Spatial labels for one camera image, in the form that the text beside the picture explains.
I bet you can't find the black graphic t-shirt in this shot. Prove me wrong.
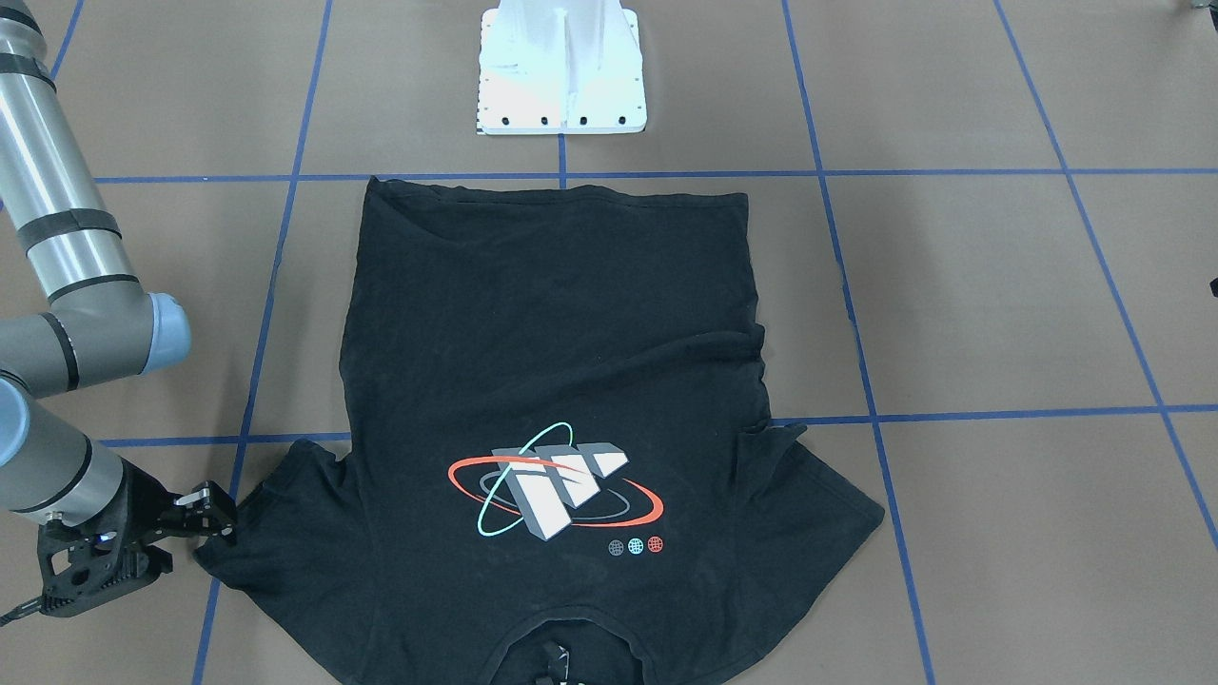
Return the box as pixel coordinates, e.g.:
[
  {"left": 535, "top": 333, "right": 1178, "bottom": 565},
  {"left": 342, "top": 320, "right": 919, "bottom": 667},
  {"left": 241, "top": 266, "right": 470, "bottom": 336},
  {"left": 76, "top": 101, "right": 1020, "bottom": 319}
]
[{"left": 196, "top": 178, "right": 885, "bottom": 684}]

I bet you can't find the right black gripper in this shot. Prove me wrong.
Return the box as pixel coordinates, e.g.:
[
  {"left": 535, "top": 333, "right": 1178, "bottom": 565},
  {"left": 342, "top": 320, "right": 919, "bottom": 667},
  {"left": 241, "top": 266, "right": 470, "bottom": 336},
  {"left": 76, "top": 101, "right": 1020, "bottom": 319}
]
[{"left": 113, "top": 461, "right": 239, "bottom": 562}]

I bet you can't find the white pedestal column base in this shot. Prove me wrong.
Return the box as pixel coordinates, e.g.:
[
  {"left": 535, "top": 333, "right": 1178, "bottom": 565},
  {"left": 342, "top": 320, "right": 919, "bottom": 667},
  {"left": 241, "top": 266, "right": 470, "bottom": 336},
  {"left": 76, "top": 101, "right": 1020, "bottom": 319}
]
[{"left": 476, "top": 1, "right": 648, "bottom": 137}]

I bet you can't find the black braided cable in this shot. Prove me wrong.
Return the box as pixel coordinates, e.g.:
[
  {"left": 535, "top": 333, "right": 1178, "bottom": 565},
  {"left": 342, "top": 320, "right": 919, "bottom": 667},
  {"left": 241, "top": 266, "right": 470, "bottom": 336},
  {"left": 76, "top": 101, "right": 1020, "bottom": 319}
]
[{"left": 0, "top": 592, "right": 49, "bottom": 626}]

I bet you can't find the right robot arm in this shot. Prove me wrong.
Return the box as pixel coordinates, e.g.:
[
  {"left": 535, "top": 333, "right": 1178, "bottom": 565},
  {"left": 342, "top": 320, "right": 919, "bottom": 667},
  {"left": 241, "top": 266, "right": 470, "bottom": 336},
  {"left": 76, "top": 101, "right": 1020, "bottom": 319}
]
[{"left": 1, "top": 1, "right": 192, "bottom": 528}]

